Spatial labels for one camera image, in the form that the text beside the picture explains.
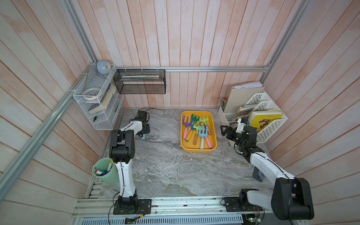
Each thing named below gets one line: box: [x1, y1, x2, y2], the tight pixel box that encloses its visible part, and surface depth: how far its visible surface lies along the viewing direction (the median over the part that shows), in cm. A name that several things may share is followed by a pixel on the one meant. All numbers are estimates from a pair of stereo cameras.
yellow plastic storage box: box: [180, 110, 218, 153], surface depth 100 cm
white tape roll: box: [82, 87, 101, 100], surface depth 76 cm
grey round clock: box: [96, 60, 112, 75], surface depth 83 cm
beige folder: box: [223, 81, 266, 114], surface depth 96 cm
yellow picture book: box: [248, 111, 284, 133], surface depth 84 cm
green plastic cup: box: [91, 157, 120, 186], surface depth 75 cm
